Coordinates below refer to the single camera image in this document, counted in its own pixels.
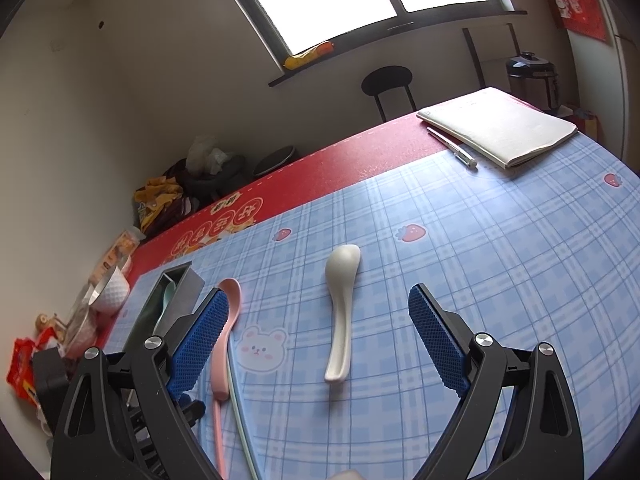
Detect pink plastic spoon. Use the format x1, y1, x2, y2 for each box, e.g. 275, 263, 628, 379
209, 277, 243, 402

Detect green chopstick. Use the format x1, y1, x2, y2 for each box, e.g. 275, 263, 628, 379
228, 350, 262, 480

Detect green plastic spoon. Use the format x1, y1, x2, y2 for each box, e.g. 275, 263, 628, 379
153, 280, 177, 334

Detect white plastic spoon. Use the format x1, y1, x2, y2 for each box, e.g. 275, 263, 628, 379
324, 244, 361, 384

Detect red snack packet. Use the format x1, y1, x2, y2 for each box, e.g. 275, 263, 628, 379
6, 338, 38, 408

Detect plastic wrapped bowl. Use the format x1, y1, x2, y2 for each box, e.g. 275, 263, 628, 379
63, 306, 98, 360

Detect white textured bowl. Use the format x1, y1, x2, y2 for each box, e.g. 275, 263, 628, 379
89, 266, 130, 316

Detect stainless steel utensil tray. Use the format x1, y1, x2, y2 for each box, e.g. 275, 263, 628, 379
122, 262, 204, 351

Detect tissue box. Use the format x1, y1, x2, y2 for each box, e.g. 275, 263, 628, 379
89, 226, 145, 285

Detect blue plaid table mat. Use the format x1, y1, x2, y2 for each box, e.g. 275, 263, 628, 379
186, 134, 639, 479

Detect yellow snack bags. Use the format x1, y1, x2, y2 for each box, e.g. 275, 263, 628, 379
132, 177, 183, 235

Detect clear plastic bag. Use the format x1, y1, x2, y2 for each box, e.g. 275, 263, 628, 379
186, 136, 230, 177

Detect black round stool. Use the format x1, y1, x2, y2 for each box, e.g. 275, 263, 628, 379
253, 145, 299, 179

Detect white pen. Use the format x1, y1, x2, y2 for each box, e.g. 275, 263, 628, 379
426, 127, 477, 169

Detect white notebook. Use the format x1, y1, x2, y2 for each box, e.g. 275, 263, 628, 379
418, 87, 577, 169

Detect red tablecloth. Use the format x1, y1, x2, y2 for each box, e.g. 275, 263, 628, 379
96, 88, 547, 351

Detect black rice cooker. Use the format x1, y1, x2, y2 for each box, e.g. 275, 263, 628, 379
506, 51, 560, 113

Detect black round chair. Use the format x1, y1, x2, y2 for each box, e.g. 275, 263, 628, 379
360, 65, 418, 122

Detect yellow toy on windowsill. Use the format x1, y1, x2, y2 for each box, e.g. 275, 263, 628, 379
283, 41, 334, 70

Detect window with dark frame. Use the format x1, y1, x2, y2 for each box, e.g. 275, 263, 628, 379
207, 0, 528, 88

